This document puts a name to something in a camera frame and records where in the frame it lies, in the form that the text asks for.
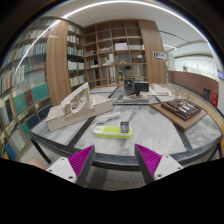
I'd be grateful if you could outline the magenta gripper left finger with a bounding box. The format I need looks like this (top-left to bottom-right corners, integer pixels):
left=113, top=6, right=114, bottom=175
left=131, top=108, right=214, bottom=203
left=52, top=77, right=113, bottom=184
left=47, top=145, right=95, bottom=187

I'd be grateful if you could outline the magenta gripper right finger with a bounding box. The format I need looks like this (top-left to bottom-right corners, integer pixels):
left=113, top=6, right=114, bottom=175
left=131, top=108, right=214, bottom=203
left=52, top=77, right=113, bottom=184
left=134, top=144, right=183, bottom=184

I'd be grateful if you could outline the dark grey charger plug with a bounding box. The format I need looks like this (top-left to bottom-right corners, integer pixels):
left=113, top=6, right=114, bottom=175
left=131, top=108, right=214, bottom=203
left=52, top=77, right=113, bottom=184
left=120, top=122, right=129, bottom=133

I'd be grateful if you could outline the green white power strip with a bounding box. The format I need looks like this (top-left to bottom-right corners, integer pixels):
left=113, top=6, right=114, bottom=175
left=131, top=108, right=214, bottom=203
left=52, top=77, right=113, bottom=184
left=93, top=126, right=133, bottom=138

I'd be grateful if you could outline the brown model on wooden board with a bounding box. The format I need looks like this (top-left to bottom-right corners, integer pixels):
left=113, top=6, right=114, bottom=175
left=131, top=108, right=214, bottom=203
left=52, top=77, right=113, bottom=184
left=151, top=99, right=207, bottom=131

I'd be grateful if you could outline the white architectural building model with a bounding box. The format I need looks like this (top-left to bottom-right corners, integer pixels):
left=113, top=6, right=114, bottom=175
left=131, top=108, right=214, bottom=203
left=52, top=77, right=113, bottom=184
left=46, top=83, right=113, bottom=131

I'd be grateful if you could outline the small white model far right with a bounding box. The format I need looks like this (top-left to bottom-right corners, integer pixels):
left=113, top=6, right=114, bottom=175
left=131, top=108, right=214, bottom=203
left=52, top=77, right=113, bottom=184
left=149, top=83, right=171, bottom=96

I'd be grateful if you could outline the tall bookshelf with books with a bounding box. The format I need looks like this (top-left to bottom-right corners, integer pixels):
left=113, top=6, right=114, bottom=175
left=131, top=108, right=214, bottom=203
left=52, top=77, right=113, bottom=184
left=0, top=18, right=54, bottom=160

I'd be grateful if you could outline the wooden cubby shelf unit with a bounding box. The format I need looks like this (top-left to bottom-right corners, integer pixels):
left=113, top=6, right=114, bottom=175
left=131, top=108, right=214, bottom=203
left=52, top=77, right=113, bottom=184
left=84, top=19, right=147, bottom=88

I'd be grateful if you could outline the white power strip cable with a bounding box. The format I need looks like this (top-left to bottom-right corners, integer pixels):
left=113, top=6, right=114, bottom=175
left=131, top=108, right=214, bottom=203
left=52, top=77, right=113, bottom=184
left=90, top=111, right=122, bottom=132

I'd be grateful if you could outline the red cabinet at right wall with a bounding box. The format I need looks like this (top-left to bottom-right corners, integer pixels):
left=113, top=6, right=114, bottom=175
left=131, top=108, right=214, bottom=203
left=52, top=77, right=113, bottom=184
left=212, top=91, right=218, bottom=107

